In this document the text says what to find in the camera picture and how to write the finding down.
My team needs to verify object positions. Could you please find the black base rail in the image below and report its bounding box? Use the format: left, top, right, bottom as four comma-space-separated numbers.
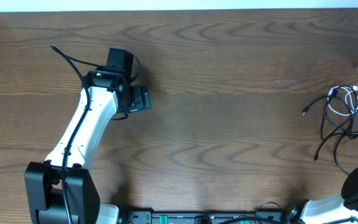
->
117, 202, 295, 224

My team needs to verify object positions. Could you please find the white USB cable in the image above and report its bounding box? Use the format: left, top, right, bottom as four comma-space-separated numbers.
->
326, 86, 358, 116

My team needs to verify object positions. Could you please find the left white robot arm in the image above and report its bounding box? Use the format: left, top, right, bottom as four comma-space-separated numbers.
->
24, 48, 151, 224

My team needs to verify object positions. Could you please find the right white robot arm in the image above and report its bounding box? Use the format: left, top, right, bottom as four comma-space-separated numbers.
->
284, 168, 358, 224

